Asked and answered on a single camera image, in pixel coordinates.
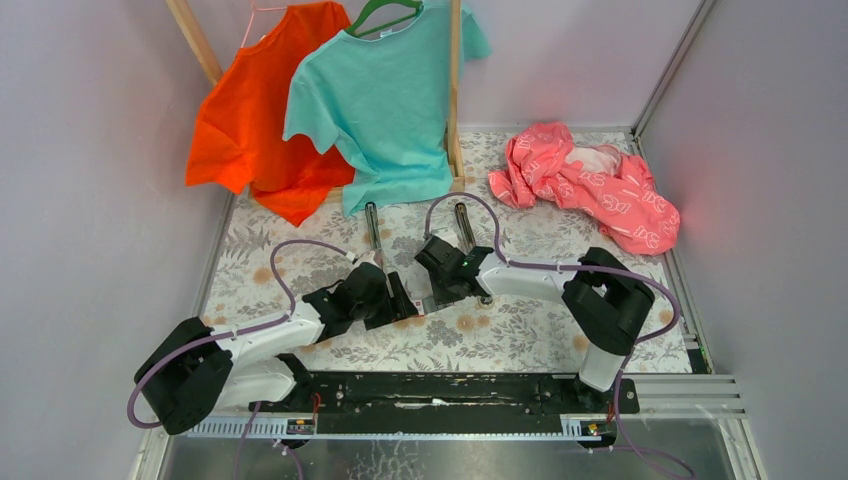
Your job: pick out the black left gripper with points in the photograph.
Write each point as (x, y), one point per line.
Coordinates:
(395, 308)

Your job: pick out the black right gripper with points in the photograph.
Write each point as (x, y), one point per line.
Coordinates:
(441, 296)

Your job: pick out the silver staple strip tray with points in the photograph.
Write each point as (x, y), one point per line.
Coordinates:
(431, 305)

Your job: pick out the beige and black stapler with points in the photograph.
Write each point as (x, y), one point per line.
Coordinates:
(373, 226)

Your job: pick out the white red staple box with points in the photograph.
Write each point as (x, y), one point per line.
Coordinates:
(420, 306)

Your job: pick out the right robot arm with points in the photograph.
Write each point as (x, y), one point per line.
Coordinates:
(608, 302)

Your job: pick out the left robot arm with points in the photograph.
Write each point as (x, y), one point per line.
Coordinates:
(198, 370)

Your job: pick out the wooden clothes rack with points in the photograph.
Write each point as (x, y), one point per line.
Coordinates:
(195, 38)

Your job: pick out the floral table mat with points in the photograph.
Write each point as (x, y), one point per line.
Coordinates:
(264, 259)

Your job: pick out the pink patterned cloth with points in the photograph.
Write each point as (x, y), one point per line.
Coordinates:
(615, 188)

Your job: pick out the teal t-shirt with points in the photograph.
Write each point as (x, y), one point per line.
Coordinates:
(383, 103)

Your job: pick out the orange t-shirt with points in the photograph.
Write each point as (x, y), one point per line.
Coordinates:
(237, 141)

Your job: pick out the green clothes hanger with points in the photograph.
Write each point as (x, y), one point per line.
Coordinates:
(380, 15)

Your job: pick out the pink clothes hanger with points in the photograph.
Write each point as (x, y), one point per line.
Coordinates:
(264, 16)

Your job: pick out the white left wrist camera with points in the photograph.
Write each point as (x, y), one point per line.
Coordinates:
(368, 257)

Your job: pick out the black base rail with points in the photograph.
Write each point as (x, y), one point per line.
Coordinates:
(373, 403)

